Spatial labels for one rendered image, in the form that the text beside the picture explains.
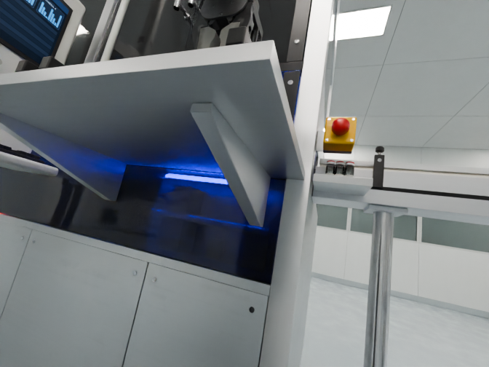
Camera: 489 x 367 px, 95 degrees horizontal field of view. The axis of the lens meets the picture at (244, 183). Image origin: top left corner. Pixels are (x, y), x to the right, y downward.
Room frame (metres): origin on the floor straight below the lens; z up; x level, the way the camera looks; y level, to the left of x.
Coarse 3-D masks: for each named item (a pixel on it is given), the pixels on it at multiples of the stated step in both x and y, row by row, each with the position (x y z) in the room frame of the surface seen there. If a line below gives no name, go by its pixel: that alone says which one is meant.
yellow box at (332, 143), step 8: (328, 120) 0.52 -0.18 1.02; (352, 120) 0.50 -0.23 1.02; (328, 128) 0.52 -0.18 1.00; (352, 128) 0.50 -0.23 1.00; (328, 136) 0.52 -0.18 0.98; (336, 136) 0.51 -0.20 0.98; (344, 136) 0.50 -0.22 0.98; (352, 136) 0.50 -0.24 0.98; (328, 144) 0.53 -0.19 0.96; (336, 144) 0.52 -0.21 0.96; (344, 144) 0.51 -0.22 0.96; (352, 144) 0.50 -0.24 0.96; (328, 152) 0.58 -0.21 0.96; (336, 152) 0.57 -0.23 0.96; (344, 152) 0.56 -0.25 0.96
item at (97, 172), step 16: (16, 128) 0.47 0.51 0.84; (32, 128) 0.49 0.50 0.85; (32, 144) 0.50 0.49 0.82; (48, 144) 0.53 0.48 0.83; (64, 144) 0.56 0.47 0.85; (48, 160) 0.56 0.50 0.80; (64, 160) 0.57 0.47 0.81; (80, 160) 0.61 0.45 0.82; (96, 160) 0.65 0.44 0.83; (112, 160) 0.69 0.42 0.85; (80, 176) 0.62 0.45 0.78; (96, 176) 0.66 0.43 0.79; (112, 176) 0.71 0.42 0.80; (96, 192) 0.69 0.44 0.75; (112, 192) 0.72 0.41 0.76
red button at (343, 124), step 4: (336, 120) 0.49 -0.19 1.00; (340, 120) 0.48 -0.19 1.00; (344, 120) 0.48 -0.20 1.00; (348, 120) 0.48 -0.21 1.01; (332, 124) 0.49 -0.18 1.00; (336, 124) 0.48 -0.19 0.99; (340, 124) 0.48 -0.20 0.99; (344, 124) 0.48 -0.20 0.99; (348, 124) 0.48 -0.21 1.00; (332, 128) 0.49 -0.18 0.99; (336, 128) 0.48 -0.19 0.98; (340, 128) 0.48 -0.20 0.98; (344, 128) 0.48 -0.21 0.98; (348, 128) 0.48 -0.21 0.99; (336, 132) 0.49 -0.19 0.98; (340, 132) 0.48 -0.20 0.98; (344, 132) 0.48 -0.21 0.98
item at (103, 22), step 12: (108, 0) 0.89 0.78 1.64; (336, 0) 0.83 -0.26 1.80; (108, 12) 0.88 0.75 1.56; (336, 12) 0.89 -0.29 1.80; (336, 24) 0.97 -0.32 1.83; (96, 36) 0.89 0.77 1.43; (336, 36) 1.16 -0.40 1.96; (96, 48) 0.88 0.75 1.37; (84, 60) 0.89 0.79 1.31; (324, 84) 0.61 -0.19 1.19; (324, 96) 0.67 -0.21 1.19; (324, 108) 0.76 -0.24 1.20; (324, 156) 1.39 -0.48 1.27
